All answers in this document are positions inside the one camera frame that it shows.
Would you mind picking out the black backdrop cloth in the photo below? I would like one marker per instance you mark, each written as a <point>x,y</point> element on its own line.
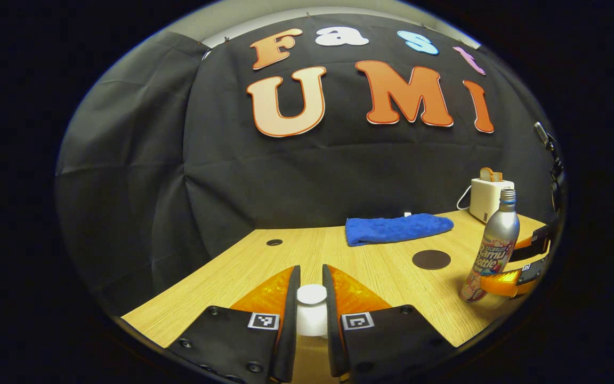
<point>179,160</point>

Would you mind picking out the white toaster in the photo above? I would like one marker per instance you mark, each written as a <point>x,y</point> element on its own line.
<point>485,202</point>

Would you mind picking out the white teacup lid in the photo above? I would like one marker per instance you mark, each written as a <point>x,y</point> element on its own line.
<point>312,314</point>

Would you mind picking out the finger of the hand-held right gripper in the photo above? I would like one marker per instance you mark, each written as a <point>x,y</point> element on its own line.
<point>504,282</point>
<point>536,242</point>

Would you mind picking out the blue towel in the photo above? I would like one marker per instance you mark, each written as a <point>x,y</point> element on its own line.
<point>392,229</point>

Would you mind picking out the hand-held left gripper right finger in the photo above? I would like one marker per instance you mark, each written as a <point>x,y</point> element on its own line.
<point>332,320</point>

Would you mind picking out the dark round coaster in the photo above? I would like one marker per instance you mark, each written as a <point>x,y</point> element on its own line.
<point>431,260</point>

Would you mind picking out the brown toast slice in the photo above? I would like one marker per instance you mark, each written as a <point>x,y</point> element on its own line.
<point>498,176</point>
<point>486,175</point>

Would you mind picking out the silver water bottle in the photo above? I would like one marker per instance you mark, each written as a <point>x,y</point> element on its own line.
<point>491,240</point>

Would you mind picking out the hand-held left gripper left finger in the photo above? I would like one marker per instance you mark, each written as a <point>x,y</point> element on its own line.
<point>291,320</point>

